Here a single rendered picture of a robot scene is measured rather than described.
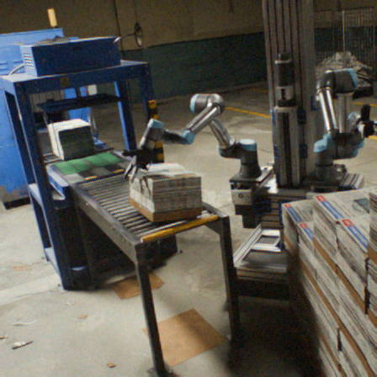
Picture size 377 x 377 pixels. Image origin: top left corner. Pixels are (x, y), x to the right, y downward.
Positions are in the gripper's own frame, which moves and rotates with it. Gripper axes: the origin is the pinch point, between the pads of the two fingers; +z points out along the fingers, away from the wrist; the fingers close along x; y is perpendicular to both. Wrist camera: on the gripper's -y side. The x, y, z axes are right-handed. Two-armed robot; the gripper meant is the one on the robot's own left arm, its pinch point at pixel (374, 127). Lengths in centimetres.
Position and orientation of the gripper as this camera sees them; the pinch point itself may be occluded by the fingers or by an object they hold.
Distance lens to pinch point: 259.2
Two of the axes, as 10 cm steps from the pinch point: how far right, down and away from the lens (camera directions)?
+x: -9.7, 2.4, 0.2
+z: 0.7, 3.4, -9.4
